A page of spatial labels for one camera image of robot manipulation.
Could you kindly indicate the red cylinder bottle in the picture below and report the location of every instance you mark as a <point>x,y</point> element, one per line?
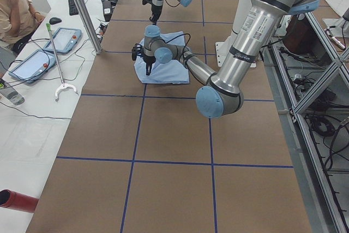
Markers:
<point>17,201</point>

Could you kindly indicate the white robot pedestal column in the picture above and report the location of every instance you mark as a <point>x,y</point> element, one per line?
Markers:
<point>222,48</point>

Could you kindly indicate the seated person beige shirt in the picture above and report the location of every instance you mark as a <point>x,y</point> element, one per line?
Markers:
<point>19,21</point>

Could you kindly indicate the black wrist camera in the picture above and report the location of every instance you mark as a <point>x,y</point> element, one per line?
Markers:
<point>137,51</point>
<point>144,2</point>

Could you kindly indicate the blue teach pendant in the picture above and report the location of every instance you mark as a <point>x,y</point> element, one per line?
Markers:
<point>34,66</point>
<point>65,39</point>

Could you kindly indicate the black keyboard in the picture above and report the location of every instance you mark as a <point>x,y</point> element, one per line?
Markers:
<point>72,8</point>

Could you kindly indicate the aluminium side frame rail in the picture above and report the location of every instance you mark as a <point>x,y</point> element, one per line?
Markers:
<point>308,74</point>

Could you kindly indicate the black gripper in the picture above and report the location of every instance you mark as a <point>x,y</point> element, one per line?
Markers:
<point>148,60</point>
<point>155,9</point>

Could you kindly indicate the light blue t-shirt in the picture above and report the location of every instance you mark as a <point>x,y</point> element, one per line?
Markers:
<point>166,69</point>

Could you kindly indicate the near blue teach pendant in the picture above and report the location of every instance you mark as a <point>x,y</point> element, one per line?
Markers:
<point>34,66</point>

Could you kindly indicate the far blue teach pendant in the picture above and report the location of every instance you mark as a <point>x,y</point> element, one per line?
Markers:
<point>65,39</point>

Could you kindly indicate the black power adapter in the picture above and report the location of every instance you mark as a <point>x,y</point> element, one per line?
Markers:
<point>107,10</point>

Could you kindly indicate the clear water bottle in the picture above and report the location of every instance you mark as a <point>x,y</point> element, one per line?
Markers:
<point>11,94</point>

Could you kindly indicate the black computer mouse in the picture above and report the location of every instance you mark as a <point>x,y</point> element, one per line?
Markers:
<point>54,20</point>

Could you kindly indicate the reacher grabber stick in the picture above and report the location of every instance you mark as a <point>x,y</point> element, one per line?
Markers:
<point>63,85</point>

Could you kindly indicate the aluminium frame post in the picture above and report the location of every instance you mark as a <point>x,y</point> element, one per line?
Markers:
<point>87,22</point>

